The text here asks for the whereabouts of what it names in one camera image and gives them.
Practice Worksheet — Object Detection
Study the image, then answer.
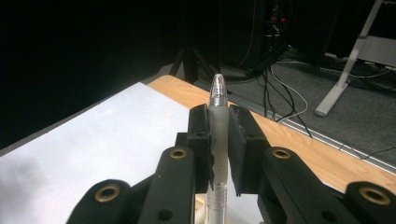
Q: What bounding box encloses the black cable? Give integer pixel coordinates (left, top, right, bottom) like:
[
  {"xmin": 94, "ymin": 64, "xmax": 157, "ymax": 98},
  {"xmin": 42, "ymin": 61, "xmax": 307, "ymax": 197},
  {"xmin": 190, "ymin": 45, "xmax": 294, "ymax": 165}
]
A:
[{"xmin": 261, "ymin": 69, "xmax": 313, "ymax": 138}]

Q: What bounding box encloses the black tripod stand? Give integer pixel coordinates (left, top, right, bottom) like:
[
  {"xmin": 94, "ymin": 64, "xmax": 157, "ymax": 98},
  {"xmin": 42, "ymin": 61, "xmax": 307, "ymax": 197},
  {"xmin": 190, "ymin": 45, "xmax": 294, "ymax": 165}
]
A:
[{"xmin": 168, "ymin": 43, "xmax": 220, "ymax": 86}]

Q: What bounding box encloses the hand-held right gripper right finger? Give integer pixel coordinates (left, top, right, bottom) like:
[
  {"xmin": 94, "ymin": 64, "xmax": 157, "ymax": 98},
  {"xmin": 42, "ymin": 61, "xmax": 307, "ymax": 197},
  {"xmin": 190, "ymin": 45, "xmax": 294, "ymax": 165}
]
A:
[{"xmin": 228, "ymin": 104, "xmax": 273, "ymax": 198}]

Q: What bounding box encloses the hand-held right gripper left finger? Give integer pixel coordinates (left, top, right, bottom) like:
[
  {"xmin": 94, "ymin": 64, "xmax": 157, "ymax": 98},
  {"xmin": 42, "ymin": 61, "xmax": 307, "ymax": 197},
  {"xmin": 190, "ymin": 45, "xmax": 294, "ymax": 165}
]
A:
[{"xmin": 175, "ymin": 104, "xmax": 217, "ymax": 194}]

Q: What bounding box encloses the white cable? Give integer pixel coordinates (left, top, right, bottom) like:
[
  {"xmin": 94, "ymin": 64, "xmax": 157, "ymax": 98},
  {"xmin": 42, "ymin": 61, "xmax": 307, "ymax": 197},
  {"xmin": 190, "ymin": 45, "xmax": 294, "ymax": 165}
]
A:
[{"xmin": 270, "ymin": 63, "xmax": 310, "ymax": 123}]

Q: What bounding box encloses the grey metal desk frame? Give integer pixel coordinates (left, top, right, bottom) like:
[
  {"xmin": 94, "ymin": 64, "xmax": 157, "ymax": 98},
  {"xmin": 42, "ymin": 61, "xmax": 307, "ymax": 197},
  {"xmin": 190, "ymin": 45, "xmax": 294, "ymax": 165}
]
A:
[{"xmin": 313, "ymin": 0, "xmax": 396, "ymax": 118}]

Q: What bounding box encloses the translucent clear-capped pen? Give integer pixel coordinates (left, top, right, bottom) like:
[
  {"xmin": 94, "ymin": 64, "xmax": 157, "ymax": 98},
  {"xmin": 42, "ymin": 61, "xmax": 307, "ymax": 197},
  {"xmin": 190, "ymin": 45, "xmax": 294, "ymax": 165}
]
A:
[{"xmin": 205, "ymin": 73, "xmax": 231, "ymax": 224}]

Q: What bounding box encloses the black device with red lights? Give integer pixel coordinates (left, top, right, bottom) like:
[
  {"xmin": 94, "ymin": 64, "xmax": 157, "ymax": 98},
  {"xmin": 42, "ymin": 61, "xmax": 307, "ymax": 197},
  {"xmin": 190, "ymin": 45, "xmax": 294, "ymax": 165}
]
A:
[{"xmin": 253, "ymin": 0, "xmax": 292, "ymax": 74}]

